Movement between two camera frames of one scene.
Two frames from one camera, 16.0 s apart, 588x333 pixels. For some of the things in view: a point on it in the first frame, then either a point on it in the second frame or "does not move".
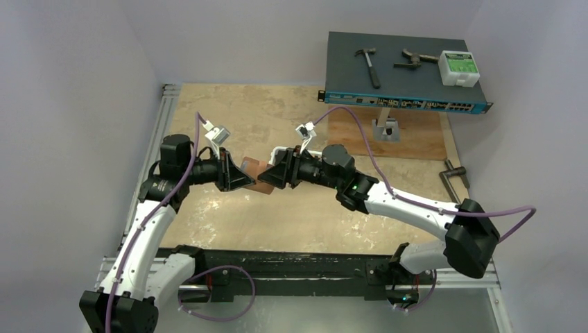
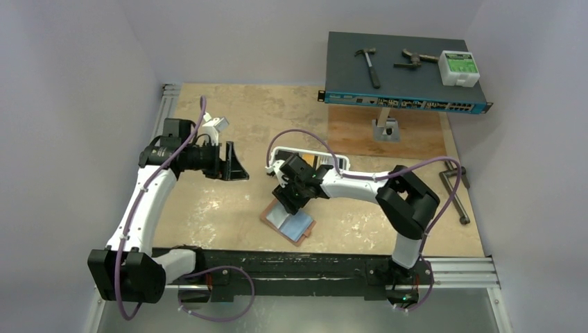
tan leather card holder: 253,168 → 295,227
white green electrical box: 457,69 does not move
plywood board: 423,134 does not move
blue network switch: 394,71 does not move
